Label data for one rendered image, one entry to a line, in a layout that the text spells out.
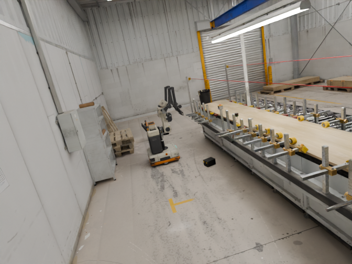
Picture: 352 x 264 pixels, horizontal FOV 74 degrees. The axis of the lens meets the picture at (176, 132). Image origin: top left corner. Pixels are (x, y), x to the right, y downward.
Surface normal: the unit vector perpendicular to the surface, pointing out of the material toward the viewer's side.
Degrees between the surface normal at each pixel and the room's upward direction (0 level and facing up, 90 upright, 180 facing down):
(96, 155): 90
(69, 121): 90
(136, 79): 90
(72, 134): 90
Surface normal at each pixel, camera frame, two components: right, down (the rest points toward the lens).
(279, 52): 0.21, 0.23
